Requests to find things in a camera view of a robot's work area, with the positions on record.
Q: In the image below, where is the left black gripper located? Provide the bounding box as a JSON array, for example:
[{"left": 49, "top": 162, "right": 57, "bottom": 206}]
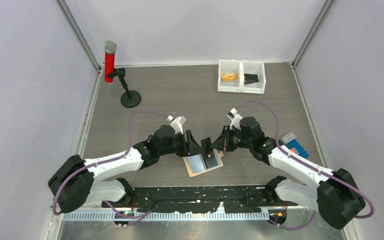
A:
[{"left": 158, "top": 130, "right": 204, "bottom": 157}]

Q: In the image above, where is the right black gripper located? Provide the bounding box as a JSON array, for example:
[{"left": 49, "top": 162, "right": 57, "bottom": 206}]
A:
[{"left": 210, "top": 126, "right": 253, "bottom": 152}]

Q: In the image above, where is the black VIP credit card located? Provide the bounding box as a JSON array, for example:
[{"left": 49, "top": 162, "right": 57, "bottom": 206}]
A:
[{"left": 244, "top": 73, "right": 259, "bottom": 85}]

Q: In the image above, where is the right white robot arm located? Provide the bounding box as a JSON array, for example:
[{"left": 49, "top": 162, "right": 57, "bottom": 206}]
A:
[{"left": 211, "top": 116, "right": 366, "bottom": 230}]

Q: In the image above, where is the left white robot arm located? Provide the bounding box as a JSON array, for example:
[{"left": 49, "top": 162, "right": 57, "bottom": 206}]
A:
[{"left": 47, "top": 125, "right": 204, "bottom": 215}]

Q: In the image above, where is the gold card in bin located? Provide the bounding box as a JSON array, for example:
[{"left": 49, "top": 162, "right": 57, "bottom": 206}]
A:
[{"left": 220, "top": 72, "right": 238, "bottom": 82}]

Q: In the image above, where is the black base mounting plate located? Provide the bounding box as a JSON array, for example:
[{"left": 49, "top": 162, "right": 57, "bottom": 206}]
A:
[{"left": 110, "top": 185, "right": 285, "bottom": 214}]

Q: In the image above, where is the colourful toy brick assembly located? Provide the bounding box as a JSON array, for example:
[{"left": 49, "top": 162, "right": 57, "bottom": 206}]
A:
[{"left": 280, "top": 132, "right": 309, "bottom": 159}]

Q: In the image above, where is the white two-compartment bin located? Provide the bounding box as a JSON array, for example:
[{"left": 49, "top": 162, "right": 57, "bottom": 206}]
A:
[{"left": 217, "top": 59, "right": 267, "bottom": 95}]

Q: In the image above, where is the black stand with round base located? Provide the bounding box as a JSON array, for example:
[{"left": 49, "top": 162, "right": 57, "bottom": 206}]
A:
[{"left": 106, "top": 67, "right": 142, "bottom": 108}]

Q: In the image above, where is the red cylinder with grey cap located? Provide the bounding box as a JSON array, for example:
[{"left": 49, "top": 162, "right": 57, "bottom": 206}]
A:
[{"left": 104, "top": 40, "right": 117, "bottom": 83}]

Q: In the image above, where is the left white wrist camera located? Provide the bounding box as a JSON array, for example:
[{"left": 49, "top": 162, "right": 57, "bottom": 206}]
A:
[{"left": 167, "top": 115, "right": 186, "bottom": 135}]

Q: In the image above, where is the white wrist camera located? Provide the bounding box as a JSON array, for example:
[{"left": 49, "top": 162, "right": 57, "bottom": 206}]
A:
[
  {"left": 227, "top": 108, "right": 243, "bottom": 130},
  {"left": 167, "top": 115, "right": 186, "bottom": 135}
]

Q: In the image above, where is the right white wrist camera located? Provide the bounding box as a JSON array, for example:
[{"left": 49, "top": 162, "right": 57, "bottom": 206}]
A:
[{"left": 227, "top": 108, "right": 243, "bottom": 130}]

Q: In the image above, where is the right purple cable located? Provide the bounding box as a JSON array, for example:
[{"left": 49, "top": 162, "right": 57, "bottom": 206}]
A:
[{"left": 235, "top": 101, "right": 376, "bottom": 220}]

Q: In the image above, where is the purple cable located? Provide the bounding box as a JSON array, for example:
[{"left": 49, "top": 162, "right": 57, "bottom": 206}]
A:
[
  {"left": 52, "top": 111, "right": 175, "bottom": 216},
  {"left": 235, "top": 101, "right": 376, "bottom": 220}
]

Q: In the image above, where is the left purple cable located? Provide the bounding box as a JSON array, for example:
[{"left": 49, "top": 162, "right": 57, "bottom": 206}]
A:
[{"left": 52, "top": 111, "right": 175, "bottom": 216}]

